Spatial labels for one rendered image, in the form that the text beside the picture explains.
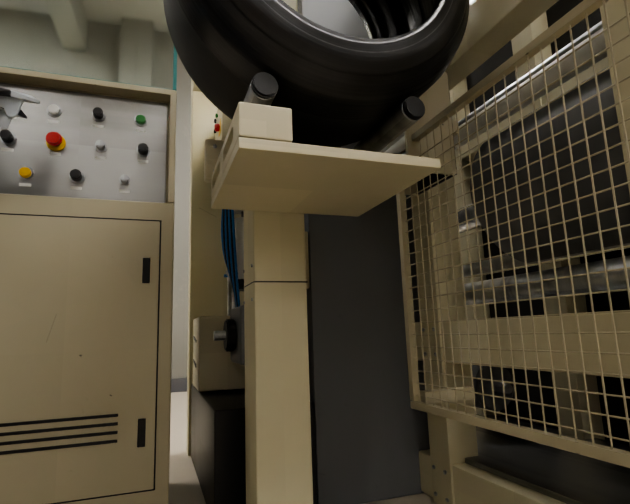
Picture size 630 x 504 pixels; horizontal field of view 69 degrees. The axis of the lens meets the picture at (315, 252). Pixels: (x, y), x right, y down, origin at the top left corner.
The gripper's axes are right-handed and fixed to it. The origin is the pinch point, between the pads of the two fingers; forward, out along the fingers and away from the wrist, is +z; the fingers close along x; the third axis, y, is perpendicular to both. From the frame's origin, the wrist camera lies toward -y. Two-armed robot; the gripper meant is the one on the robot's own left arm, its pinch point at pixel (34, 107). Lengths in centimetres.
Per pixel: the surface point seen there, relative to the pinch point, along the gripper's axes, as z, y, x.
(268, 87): 21, 8, 68
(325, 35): 27, -1, 74
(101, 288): 21.2, 43.6, -5.9
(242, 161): 20, 19, 64
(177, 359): 176, 116, -273
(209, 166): 29.5, 13.6, 34.9
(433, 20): 47, -10, 82
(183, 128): 178, -112, -304
